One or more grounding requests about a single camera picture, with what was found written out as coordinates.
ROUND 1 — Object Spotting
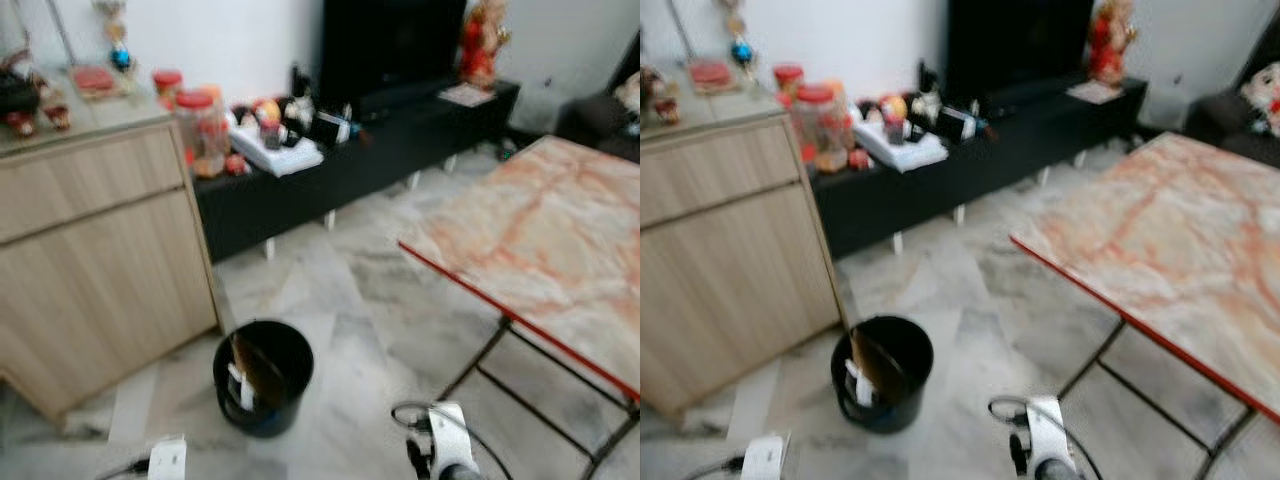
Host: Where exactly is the light wooden cabinet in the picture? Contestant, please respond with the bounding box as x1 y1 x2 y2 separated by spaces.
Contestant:
640 92 847 417
0 93 222 423

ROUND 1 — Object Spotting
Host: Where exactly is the black and white toy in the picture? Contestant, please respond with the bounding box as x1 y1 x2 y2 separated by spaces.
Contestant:
284 65 358 147
912 62 986 143

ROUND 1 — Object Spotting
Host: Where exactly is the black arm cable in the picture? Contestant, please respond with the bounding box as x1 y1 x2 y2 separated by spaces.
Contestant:
94 457 151 480
391 401 513 480
987 395 1103 480
688 454 746 480

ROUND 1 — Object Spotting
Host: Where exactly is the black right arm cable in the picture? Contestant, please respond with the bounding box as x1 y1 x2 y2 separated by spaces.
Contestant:
987 395 1103 480
391 401 513 480

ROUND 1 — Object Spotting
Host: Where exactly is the long black tv console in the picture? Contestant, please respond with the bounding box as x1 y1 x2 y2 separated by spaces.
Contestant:
194 78 522 264
808 76 1150 260

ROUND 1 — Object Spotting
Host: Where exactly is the pink marble folding table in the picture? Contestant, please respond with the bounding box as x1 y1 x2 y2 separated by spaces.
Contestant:
1010 132 1280 480
398 135 641 480

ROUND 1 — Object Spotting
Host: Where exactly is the hanging ornament with blue ball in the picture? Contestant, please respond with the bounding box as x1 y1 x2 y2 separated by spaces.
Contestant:
94 0 137 74
719 0 758 68

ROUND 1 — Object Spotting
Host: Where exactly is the large red-lid plastic jar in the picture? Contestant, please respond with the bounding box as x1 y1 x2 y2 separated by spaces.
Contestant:
794 85 853 174
175 90 231 180

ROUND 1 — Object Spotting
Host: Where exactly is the white flat box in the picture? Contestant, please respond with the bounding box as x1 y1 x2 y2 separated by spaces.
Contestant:
228 124 326 179
853 120 950 174

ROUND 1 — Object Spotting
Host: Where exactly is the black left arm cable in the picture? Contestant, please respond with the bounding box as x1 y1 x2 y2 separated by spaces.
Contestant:
94 457 151 480
688 454 746 480

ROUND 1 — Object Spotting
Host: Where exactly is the dark sofa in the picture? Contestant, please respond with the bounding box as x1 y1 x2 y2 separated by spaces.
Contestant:
554 30 641 163
1184 38 1280 168

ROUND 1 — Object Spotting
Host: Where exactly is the red and gold figurine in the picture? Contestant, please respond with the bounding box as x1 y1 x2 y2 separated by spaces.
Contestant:
459 0 512 90
1087 0 1140 87

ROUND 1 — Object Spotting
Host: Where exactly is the brown and white trash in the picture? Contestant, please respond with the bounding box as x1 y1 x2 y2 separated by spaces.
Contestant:
229 334 265 412
847 330 883 407

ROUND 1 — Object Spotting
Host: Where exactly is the small red-lid plastic jar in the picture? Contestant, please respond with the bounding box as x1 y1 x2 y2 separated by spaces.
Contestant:
773 64 807 107
152 68 186 110

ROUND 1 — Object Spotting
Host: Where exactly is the black television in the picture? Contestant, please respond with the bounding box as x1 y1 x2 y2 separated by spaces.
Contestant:
945 0 1097 98
318 0 469 103

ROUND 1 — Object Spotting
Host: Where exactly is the white plush toy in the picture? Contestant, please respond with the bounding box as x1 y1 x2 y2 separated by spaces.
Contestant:
614 70 641 137
1239 62 1280 137

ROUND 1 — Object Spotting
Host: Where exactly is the pink flat card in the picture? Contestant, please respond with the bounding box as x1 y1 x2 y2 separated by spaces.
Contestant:
1064 80 1124 105
437 84 497 107

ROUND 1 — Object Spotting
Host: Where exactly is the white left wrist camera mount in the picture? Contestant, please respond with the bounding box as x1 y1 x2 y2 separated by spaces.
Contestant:
147 436 189 480
741 431 792 480

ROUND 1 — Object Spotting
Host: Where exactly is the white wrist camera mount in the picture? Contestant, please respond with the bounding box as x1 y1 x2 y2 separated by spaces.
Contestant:
741 431 792 480
1024 395 1077 477
427 401 472 477
147 436 189 480

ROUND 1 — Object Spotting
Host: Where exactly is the black round rubbish bin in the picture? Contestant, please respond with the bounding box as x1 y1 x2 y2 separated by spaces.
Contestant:
831 316 935 435
213 320 315 439

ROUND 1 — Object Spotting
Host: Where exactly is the dark brown figurine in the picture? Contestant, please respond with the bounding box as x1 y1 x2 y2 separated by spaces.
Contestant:
640 65 683 128
0 45 73 138

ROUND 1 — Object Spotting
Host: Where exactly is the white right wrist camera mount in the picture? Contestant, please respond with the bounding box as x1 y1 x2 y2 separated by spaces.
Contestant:
427 401 472 477
1024 395 1077 477

